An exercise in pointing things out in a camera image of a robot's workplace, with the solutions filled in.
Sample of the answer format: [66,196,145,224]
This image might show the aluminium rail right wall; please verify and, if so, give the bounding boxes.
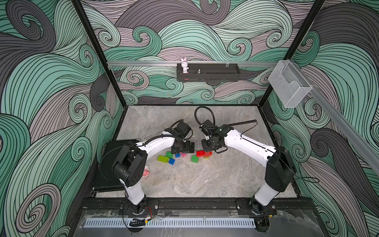
[293,63,379,173]

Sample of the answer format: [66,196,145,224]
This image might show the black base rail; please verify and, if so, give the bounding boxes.
[80,197,315,217]

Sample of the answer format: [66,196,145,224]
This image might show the green lego brick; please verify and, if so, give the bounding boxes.
[166,152,174,159]
[191,156,199,164]

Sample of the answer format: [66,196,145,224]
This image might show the white slotted cable duct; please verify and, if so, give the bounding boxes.
[83,217,256,229]

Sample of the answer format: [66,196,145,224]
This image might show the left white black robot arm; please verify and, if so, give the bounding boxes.
[111,119,194,214]

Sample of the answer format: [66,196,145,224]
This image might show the long red lego brick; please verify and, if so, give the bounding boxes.
[196,151,212,157]

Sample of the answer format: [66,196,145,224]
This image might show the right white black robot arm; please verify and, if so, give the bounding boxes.
[199,120,296,215]

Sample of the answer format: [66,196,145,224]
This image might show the aluminium rail wall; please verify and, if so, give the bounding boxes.
[293,63,379,173]
[107,60,278,67]

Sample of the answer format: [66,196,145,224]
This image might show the black box on table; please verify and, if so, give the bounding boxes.
[94,139,139,192]

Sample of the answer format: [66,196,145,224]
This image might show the black wall shelf tray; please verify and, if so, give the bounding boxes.
[176,63,241,83]

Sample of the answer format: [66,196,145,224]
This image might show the clear plastic wall bin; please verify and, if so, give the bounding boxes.
[268,60,312,108]

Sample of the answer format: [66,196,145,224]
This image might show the aluminium rail back wall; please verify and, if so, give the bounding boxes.
[107,60,278,67]

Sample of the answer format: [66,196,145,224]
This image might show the white pink bunny figurine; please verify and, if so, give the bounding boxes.
[181,58,189,74]

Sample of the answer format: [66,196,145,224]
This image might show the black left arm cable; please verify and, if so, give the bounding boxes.
[142,119,193,146]

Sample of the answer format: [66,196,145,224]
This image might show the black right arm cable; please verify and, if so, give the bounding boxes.
[194,106,258,134]

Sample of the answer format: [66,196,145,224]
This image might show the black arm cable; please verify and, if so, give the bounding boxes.
[142,119,193,146]
[194,106,258,134]

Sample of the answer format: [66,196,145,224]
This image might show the green lego brick right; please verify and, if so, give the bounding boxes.
[191,156,199,164]

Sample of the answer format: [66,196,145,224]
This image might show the lime long lego brick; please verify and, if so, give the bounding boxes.
[157,155,170,163]

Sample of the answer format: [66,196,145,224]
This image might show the pink toy figure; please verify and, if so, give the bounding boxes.
[143,168,150,177]

